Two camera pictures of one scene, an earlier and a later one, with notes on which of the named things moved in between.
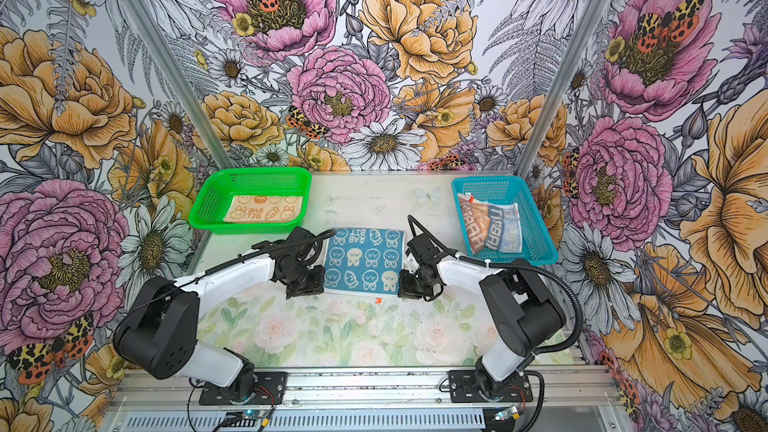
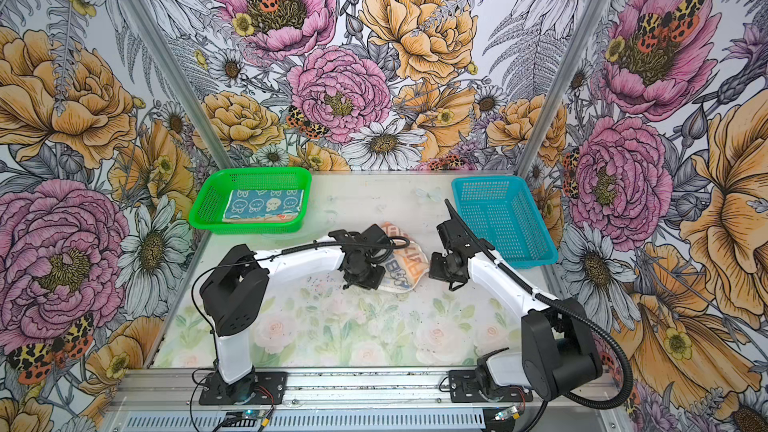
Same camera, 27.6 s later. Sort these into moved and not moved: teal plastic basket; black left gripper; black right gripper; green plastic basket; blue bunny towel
Moved: black right gripper; blue bunny towel; black left gripper
Not moved: green plastic basket; teal plastic basket
